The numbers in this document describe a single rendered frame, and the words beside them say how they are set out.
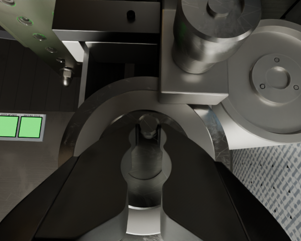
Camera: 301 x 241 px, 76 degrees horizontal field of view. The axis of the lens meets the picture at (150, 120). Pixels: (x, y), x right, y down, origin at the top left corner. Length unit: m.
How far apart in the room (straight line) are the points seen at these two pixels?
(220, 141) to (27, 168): 0.49
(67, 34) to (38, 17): 0.22
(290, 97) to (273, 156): 0.13
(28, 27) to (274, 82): 0.39
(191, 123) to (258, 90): 0.07
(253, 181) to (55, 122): 0.46
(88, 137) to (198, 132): 0.09
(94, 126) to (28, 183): 0.43
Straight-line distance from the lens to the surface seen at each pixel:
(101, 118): 0.17
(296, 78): 0.22
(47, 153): 0.55
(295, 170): 0.29
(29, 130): 0.58
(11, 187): 0.60
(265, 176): 0.34
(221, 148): 0.18
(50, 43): 0.47
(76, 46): 0.21
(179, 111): 0.16
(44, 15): 0.40
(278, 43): 0.24
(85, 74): 0.20
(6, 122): 0.61
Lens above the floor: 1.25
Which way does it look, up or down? 11 degrees down
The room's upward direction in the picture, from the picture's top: 178 degrees counter-clockwise
